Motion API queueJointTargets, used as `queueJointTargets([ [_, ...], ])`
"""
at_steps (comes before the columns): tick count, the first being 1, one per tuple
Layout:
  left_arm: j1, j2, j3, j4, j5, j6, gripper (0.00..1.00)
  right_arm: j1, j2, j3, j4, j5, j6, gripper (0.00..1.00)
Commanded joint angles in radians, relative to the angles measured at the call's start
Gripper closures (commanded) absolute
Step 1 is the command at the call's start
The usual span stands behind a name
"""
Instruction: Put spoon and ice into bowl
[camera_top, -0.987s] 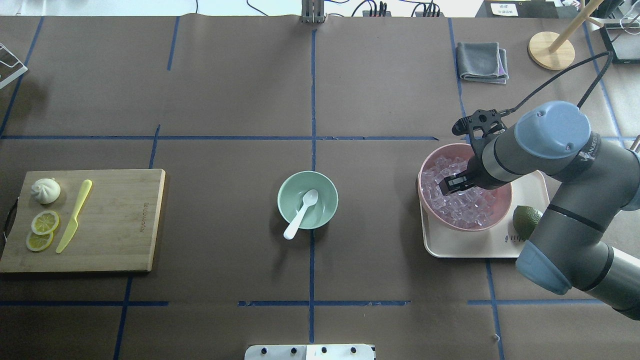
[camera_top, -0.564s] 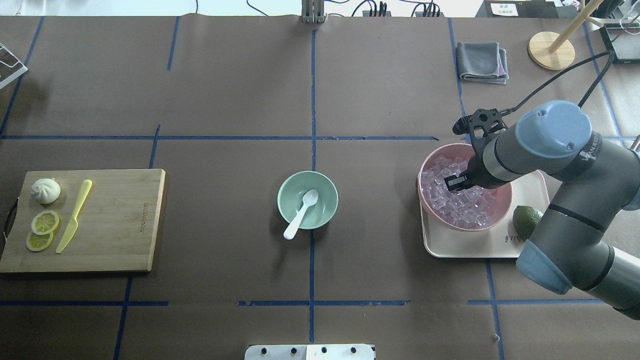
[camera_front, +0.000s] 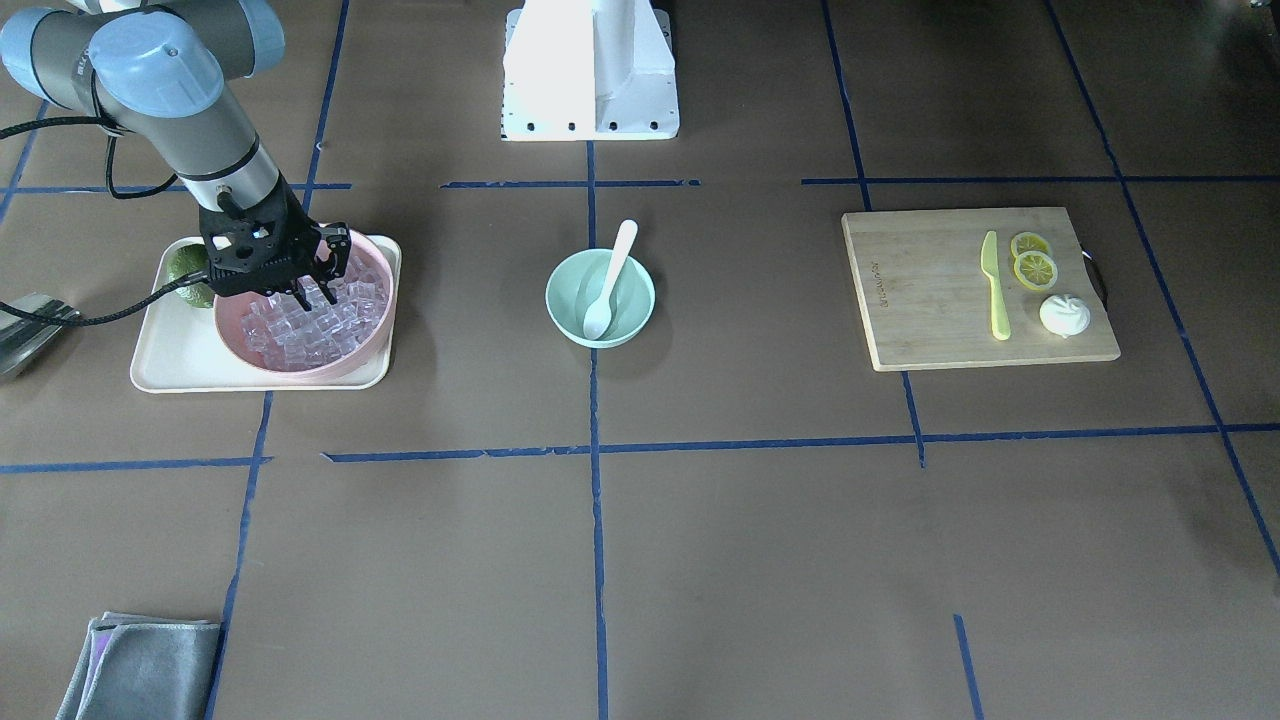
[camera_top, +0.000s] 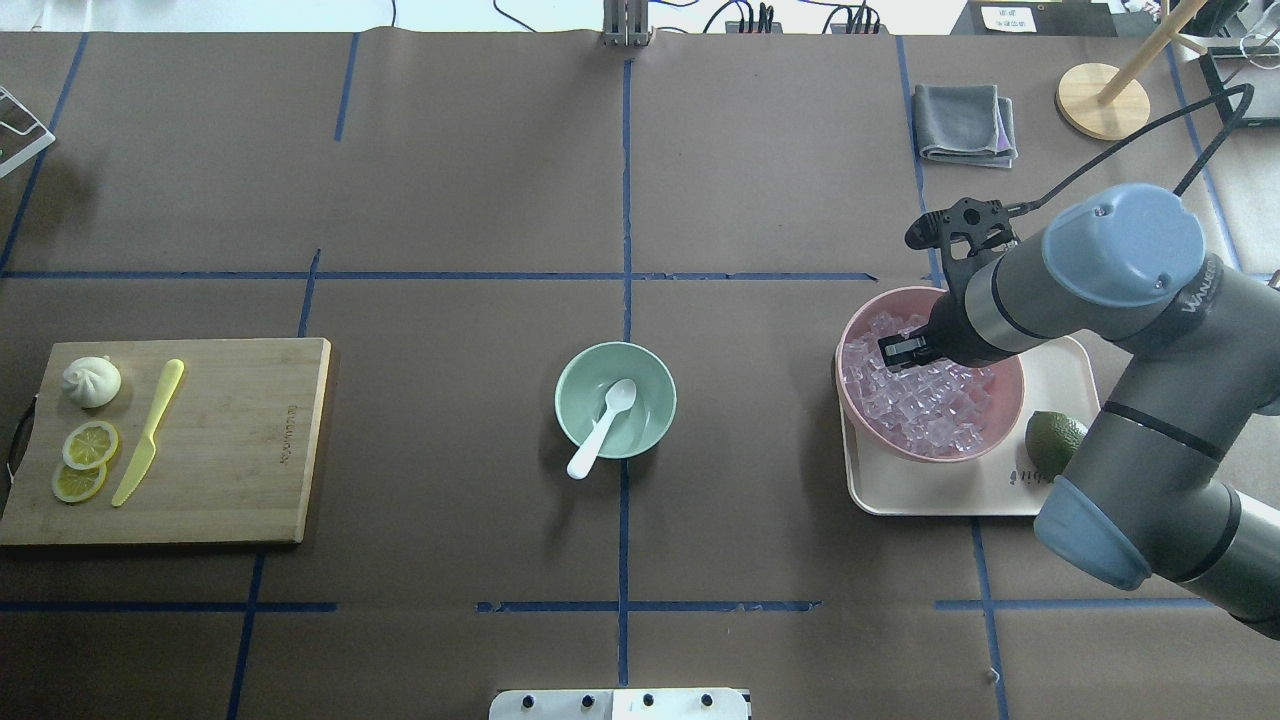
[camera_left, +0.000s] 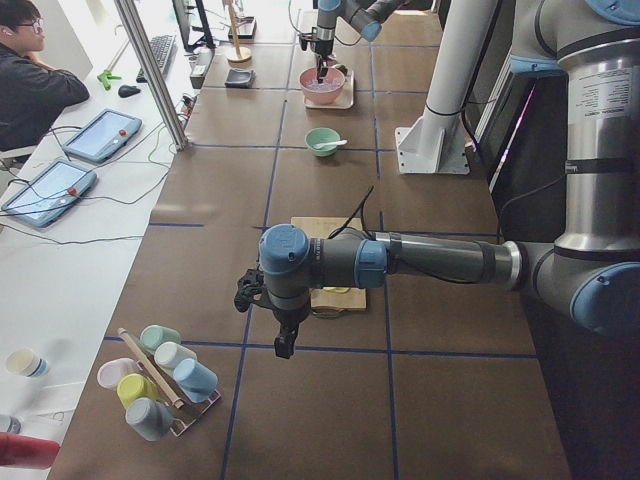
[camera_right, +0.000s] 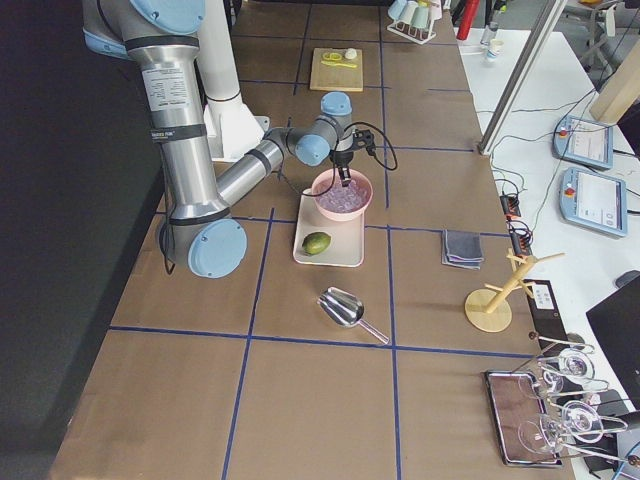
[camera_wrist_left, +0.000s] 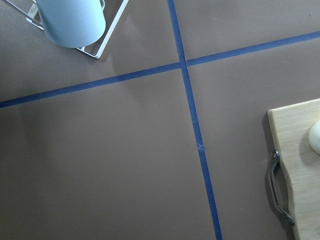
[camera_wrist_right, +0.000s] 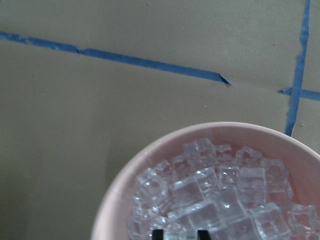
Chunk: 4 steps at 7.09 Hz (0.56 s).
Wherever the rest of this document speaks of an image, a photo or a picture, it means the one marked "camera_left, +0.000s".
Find seated person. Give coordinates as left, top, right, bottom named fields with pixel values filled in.
left=1, top=1, right=90, bottom=151

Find white plastic spoon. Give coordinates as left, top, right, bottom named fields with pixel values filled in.
left=312, top=139, right=348, bottom=150

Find black framed tray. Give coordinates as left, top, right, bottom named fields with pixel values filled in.
left=236, top=17, right=257, bottom=40

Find white cup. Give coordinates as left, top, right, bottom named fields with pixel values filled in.
left=154, top=341, right=197, bottom=374

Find bamboo cutting board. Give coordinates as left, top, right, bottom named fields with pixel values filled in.
left=291, top=217, right=367, bottom=315

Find green bowl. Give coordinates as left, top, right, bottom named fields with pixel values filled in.
left=305, top=127, right=341, bottom=157

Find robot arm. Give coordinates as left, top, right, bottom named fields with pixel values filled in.
left=260, top=34, right=639, bottom=358
left=308, top=0, right=408, bottom=84

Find pink cup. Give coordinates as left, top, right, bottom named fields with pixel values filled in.
left=96, top=358, right=138, bottom=390

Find paper cup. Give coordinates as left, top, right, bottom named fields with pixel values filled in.
left=5, top=348, right=49, bottom=378

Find grey cup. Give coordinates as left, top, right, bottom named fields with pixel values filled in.
left=125, top=397, right=174, bottom=441

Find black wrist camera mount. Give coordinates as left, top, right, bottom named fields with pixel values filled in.
left=234, top=268, right=265, bottom=313

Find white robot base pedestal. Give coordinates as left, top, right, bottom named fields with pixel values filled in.
left=395, top=0, right=500, bottom=175

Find black keyboard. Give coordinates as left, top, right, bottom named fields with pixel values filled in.
left=149, top=34, right=176, bottom=77

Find aluminium frame post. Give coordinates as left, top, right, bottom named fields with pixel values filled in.
left=114, top=0, right=189, bottom=152

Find yellow cup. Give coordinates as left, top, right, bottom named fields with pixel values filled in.
left=116, top=373, right=159, bottom=409

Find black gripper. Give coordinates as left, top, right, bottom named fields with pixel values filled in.
left=269, top=294, right=311, bottom=358
left=314, top=39, right=334, bottom=83

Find beige tray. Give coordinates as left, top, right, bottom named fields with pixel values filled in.
left=303, top=72, right=354, bottom=110

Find pink bowl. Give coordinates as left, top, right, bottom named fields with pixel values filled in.
left=299, top=67, right=346, bottom=105

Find blue cup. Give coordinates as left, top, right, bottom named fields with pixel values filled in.
left=173, top=358, right=218, bottom=403

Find pile of ice cubes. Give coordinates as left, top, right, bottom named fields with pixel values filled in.
left=304, top=78, right=343, bottom=93

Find far teach pendant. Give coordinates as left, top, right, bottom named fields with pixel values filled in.
left=61, top=109, right=142, bottom=164

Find wooden cup stand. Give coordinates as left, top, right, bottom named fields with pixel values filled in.
left=225, top=0, right=252, bottom=64

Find mint green cup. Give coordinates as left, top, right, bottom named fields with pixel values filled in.
left=139, top=324, right=182, bottom=353

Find teach pendant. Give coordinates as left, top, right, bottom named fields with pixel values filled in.
left=1, top=158, right=97, bottom=228
left=61, top=109, right=142, bottom=164

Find black computer mouse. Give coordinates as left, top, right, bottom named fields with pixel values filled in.
left=118, top=85, right=141, bottom=98

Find near teach pendant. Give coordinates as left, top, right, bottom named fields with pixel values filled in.
left=1, top=158, right=97, bottom=228

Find red bottle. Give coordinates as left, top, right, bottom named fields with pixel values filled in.
left=1, top=432, right=60, bottom=469

